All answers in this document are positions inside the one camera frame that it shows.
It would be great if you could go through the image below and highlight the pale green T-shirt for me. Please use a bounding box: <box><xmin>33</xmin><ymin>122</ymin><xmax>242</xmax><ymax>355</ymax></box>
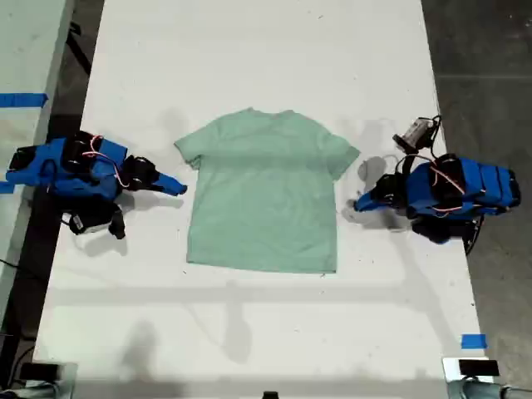
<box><xmin>173</xmin><ymin>106</ymin><xmax>361</xmax><ymax>275</ymax></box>

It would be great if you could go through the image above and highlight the black metal strut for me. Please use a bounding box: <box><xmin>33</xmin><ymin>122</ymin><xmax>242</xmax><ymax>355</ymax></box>
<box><xmin>67</xmin><ymin>20</ymin><xmax>93</xmax><ymax>78</ymax></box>

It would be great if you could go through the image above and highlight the long blue tape strip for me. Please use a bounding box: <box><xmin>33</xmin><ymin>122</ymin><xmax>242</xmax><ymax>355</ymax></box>
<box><xmin>0</xmin><ymin>92</ymin><xmax>49</xmax><ymax>108</ymax></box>

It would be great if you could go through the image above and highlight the pale side table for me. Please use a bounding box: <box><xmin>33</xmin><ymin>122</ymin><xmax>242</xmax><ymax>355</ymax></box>
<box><xmin>0</xmin><ymin>0</ymin><xmax>76</xmax><ymax>321</ymax></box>

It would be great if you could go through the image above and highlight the blue tape patch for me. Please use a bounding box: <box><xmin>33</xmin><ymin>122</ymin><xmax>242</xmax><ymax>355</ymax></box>
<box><xmin>461</xmin><ymin>333</ymin><xmax>487</xmax><ymax>350</ymax></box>

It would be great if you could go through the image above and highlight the small black box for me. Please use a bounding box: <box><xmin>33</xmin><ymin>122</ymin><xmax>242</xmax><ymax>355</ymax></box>
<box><xmin>19</xmin><ymin>362</ymin><xmax>59</xmax><ymax>382</ymax></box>
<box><xmin>458</xmin><ymin>359</ymin><xmax>500</xmax><ymax>377</ymax></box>

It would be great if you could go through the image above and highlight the grey tube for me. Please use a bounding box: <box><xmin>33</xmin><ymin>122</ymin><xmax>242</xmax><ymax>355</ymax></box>
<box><xmin>448</xmin><ymin>378</ymin><xmax>532</xmax><ymax>399</ymax></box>

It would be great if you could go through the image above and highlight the camera black stalk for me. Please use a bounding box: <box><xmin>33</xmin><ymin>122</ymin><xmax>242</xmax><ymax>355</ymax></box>
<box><xmin>106</xmin><ymin>205</ymin><xmax>127</xmax><ymax>241</ymax></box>
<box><xmin>394</xmin><ymin>145</ymin><xmax>418</xmax><ymax>175</ymax></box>

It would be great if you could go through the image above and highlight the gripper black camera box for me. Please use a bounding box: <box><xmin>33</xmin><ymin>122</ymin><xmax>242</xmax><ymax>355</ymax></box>
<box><xmin>392</xmin><ymin>117</ymin><xmax>433</xmax><ymax>150</ymax></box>
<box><xmin>62</xmin><ymin>210</ymin><xmax>110</xmax><ymax>237</ymax></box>

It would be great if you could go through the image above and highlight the camera black cable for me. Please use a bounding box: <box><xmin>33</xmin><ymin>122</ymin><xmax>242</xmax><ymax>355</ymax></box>
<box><xmin>427</xmin><ymin>115</ymin><xmax>442</xmax><ymax>159</ymax></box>

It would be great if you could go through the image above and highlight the black arm base cable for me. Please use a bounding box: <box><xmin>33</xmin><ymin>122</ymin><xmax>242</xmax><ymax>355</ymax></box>
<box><xmin>464</xmin><ymin>214</ymin><xmax>486</xmax><ymax>255</ymax></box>

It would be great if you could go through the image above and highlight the black floor cable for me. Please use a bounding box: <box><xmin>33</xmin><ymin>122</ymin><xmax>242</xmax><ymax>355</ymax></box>
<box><xmin>0</xmin><ymin>258</ymin><xmax>26</xmax><ymax>275</ymax></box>

